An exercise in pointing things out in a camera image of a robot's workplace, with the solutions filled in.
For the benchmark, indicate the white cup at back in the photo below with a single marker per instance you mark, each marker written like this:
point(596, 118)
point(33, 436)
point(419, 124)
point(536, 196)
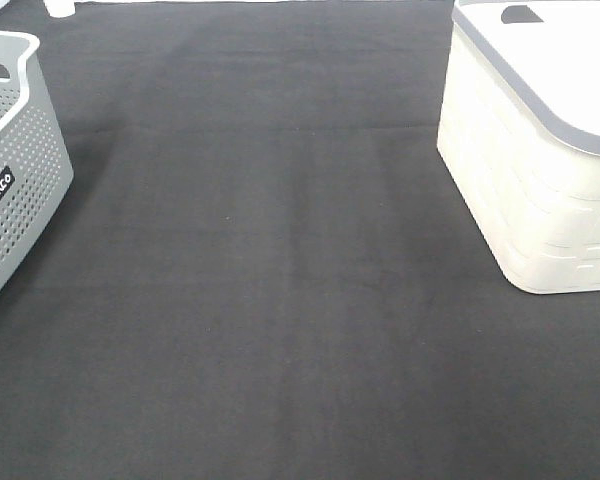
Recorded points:
point(60, 8)

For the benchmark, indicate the black table cloth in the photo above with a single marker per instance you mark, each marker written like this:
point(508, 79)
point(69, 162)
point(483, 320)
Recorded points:
point(263, 270)

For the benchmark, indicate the white lidded storage basket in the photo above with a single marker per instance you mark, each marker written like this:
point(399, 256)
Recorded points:
point(519, 133)

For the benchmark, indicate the grey perforated laundry basket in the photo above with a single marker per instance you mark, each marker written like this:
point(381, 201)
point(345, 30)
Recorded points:
point(35, 169)

